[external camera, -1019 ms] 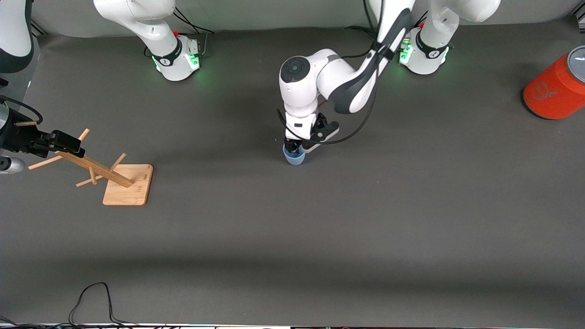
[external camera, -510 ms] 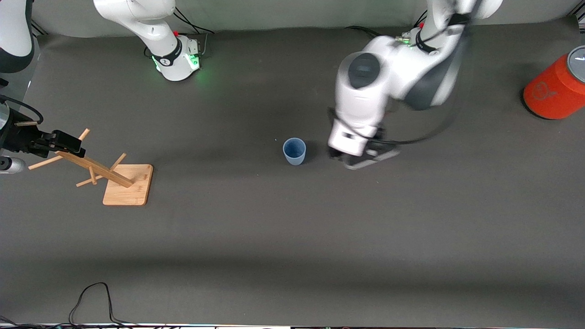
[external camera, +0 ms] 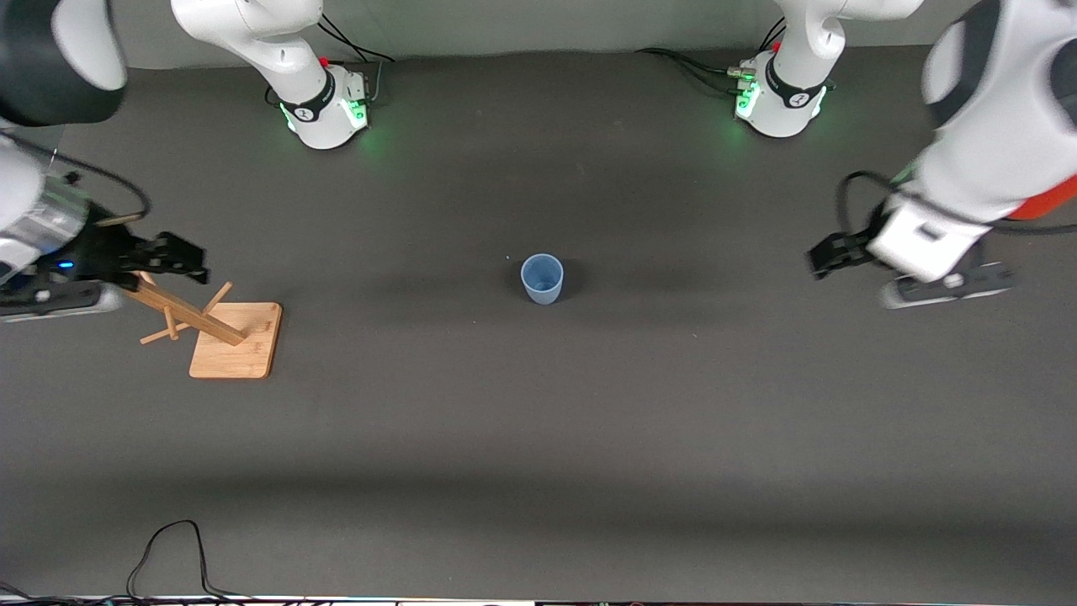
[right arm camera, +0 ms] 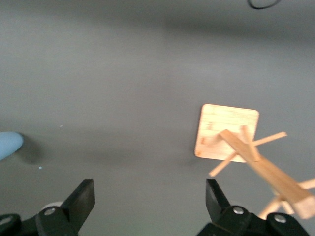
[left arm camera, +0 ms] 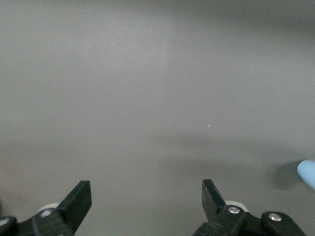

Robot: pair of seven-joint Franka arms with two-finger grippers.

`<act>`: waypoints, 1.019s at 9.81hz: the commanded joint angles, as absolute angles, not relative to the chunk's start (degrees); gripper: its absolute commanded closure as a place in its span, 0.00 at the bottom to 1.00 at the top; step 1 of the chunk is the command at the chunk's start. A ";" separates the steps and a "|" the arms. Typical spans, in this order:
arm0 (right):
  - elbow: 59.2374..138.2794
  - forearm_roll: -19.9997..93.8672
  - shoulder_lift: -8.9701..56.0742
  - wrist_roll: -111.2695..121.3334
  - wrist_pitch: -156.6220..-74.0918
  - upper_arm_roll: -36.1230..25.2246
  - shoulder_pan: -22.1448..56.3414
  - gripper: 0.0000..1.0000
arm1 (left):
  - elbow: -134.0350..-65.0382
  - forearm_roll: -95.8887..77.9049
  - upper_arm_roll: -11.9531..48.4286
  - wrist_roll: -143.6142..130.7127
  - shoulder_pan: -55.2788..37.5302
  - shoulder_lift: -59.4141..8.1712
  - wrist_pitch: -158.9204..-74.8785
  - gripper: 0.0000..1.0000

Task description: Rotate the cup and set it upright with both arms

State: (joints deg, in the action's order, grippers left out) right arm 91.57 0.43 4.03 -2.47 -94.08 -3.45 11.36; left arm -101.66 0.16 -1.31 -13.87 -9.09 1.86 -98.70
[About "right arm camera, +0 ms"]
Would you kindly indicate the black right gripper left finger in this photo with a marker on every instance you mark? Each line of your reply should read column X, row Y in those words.
column 73, row 206

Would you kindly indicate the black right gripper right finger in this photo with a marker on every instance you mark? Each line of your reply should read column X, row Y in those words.
column 221, row 209

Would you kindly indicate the light blue plastic cup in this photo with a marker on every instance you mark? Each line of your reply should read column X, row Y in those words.
column 8, row 143

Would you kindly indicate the wooden mug tree rack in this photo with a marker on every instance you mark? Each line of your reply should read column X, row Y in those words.
column 221, row 132

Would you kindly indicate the dark grey table mat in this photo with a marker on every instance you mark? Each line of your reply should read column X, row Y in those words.
column 110, row 86

